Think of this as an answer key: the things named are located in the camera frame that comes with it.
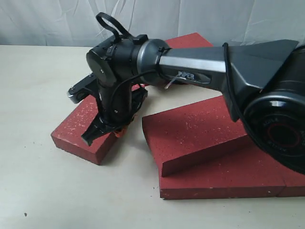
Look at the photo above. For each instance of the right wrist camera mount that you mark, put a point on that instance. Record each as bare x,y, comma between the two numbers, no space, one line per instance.
85,87

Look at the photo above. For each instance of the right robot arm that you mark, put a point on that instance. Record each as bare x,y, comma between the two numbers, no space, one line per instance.
263,86

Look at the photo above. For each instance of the red brick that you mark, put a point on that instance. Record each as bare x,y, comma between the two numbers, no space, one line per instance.
193,40
67,135
192,134
247,173
294,183

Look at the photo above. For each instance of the blue-grey backdrop cloth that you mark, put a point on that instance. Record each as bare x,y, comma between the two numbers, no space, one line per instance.
73,22

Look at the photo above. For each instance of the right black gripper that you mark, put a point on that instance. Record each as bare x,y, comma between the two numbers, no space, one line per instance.
120,104

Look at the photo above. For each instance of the tilted red brick top back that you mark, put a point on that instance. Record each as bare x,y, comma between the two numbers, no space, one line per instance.
193,40

